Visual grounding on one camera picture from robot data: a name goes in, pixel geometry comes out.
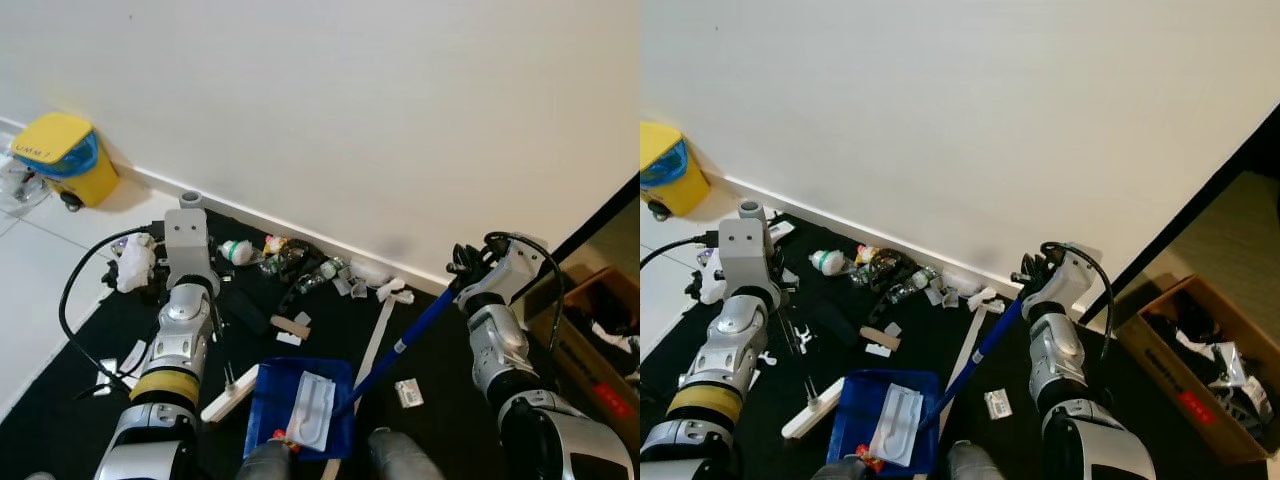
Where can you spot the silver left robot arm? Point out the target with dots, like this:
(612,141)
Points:
(180,335)
(735,350)

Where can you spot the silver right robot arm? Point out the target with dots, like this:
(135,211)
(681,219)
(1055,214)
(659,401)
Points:
(1055,360)
(495,350)

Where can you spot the black floor mat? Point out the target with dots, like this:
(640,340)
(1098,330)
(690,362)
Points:
(662,400)
(50,440)

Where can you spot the crumpled white tissue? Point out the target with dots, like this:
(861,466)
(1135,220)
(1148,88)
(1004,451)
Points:
(393,290)
(983,298)

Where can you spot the long white strip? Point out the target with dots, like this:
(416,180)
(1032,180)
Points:
(968,350)
(378,335)

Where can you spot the crushed clear plastic bottle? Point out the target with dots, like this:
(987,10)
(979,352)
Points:
(328,270)
(920,278)

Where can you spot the small white box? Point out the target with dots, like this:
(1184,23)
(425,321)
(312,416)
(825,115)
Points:
(998,403)
(408,393)

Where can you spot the black shiny plastic bag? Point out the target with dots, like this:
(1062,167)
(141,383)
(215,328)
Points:
(295,258)
(888,268)

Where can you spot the wooden block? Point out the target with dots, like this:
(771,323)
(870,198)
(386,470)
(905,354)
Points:
(882,337)
(292,326)

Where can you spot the open cardboard box red label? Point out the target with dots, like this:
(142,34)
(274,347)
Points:
(1180,400)
(590,380)

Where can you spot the white paper scrap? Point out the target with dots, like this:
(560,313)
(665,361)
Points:
(880,350)
(110,382)
(290,340)

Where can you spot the grey right robot leg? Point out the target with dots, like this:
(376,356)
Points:
(975,462)
(400,460)

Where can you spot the grey robot leg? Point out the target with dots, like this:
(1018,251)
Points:
(840,470)
(975,462)
(400,460)
(262,465)

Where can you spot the white flat packet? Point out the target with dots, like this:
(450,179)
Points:
(897,425)
(312,410)

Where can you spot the white bottle green cap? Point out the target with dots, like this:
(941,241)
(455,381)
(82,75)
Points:
(238,252)
(828,262)

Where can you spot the yellow bin blue lid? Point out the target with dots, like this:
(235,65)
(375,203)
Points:
(85,175)
(690,190)

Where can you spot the crumpled white plastic bag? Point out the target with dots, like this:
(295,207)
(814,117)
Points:
(135,265)
(710,285)

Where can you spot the grey left robot leg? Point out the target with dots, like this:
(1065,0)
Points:
(840,470)
(262,465)

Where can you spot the white printed paper card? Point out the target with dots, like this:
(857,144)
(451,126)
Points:
(133,355)

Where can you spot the clear plastic wrapper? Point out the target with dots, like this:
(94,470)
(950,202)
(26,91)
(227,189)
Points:
(18,185)

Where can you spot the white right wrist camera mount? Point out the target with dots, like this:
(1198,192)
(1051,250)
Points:
(520,270)
(1070,275)

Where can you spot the black door frame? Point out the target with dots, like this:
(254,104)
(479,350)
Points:
(1200,215)
(600,225)

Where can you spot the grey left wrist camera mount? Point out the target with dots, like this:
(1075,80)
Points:
(187,245)
(745,255)

